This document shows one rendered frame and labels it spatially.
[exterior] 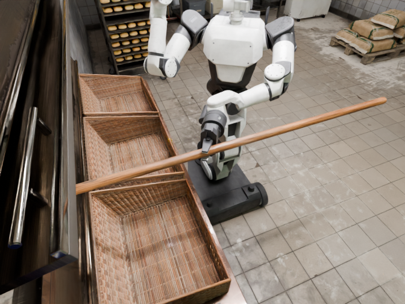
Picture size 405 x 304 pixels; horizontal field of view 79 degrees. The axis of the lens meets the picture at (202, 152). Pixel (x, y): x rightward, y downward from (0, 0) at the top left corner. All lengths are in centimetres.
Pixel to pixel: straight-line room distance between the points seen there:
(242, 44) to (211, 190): 118
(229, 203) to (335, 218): 88
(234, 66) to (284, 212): 134
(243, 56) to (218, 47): 12
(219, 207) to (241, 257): 38
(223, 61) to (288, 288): 147
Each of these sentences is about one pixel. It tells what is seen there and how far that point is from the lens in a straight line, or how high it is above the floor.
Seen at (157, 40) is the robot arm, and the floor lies 139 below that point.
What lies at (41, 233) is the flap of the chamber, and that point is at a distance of 49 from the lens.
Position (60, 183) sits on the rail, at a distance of 50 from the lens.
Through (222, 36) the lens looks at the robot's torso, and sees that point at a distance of 120.
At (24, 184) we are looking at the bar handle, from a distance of 49.
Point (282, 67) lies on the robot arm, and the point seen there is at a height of 133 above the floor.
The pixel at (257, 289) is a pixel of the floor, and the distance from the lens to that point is 189.
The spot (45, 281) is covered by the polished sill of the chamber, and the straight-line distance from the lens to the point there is 74.
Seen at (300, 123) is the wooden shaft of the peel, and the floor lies 120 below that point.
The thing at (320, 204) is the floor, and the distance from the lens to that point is 234.
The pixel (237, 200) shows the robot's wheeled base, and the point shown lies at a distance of 193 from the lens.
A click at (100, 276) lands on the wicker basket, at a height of 84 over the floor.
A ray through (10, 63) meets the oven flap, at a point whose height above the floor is 148.
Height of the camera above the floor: 179
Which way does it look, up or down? 46 degrees down
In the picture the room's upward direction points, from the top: straight up
